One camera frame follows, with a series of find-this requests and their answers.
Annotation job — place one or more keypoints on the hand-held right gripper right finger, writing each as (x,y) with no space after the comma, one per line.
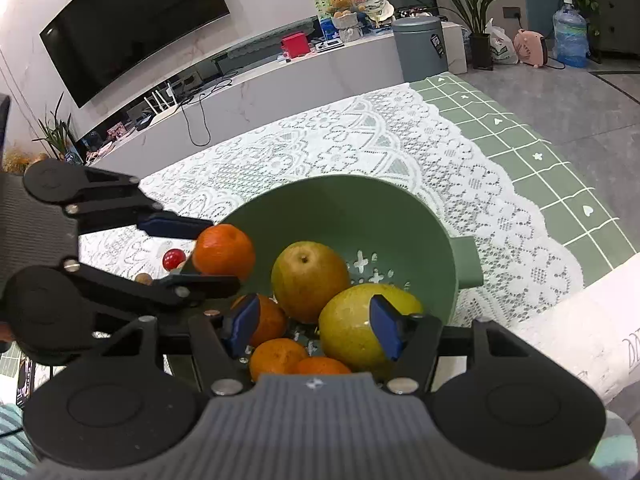
(385,327)

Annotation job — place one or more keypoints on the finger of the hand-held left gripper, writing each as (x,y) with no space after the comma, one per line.
(165,292)
(170,225)

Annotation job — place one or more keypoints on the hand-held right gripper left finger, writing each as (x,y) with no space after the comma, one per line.
(242,325)

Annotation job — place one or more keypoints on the small brown kiwi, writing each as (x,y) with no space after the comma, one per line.
(144,278)

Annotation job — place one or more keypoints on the orange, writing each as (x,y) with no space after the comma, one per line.
(325,366)
(272,322)
(223,252)
(275,357)

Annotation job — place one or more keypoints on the red cherry tomato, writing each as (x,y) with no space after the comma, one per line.
(174,259)

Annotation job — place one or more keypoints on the large yellow-green pomelo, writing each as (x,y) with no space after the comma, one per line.
(345,330)

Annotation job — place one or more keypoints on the brown pear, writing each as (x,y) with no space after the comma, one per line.
(310,280)

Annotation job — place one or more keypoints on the green colander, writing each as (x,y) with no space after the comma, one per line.
(350,210)

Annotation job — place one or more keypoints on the small potted plant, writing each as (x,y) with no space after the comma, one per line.
(55,132)

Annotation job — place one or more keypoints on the white router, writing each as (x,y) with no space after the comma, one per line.
(162,105)

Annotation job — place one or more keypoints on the white paper sheet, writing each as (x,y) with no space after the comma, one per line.
(575,320)

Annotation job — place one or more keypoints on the white lace tablecloth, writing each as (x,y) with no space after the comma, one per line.
(350,135)

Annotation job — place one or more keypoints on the white marble media console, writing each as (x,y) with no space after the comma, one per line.
(310,85)

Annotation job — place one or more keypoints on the black television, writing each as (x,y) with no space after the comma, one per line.
(130,25)

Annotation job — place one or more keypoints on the striped teal clothing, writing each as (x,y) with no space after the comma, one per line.
(12,440)

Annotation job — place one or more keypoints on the green grid table mat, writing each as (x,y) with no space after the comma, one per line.
(550,185)

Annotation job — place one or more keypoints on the red box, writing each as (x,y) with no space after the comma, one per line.
(295,45)

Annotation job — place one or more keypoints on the digital scale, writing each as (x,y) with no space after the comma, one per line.
(328,45)

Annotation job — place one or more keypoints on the grey trash bin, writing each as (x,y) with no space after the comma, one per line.
(417,52)

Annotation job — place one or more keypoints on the brown teddy bear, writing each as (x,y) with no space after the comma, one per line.
(342,5)

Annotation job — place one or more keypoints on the potted long-leaf plant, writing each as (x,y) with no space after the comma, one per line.
(481,50)

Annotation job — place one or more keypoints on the white printed hand fan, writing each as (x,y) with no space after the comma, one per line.
(382,9)

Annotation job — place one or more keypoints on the white plastic bag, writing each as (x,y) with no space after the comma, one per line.
(501,45)

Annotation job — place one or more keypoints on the pink heater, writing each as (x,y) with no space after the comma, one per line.
(530,49)

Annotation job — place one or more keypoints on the blue water jug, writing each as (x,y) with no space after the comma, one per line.
(571,35)

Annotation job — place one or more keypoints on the dark grey cabinet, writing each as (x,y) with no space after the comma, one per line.
(617,5)

